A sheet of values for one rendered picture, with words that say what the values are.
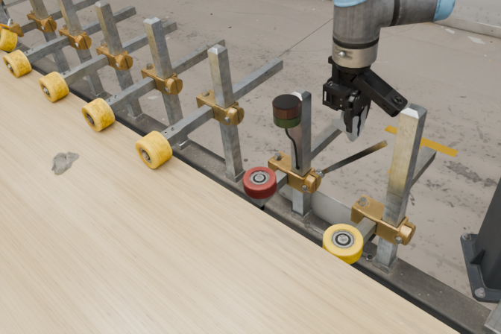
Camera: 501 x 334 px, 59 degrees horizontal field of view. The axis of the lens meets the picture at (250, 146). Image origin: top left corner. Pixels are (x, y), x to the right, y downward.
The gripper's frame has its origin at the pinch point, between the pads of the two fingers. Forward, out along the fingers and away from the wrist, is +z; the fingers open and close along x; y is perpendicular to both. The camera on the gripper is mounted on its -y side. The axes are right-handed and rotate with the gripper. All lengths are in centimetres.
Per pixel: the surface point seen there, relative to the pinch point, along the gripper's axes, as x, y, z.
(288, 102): 12.7, 9.5, -13.5
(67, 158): 44, 58, 6
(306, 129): 7.9, 8.2, -3.8
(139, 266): 52, 17, 7
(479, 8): -259, 52, 79
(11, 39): 22, 135, 3
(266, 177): 17.5, 12.9, 6.5
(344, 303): 33.3, -18.6, 6.9
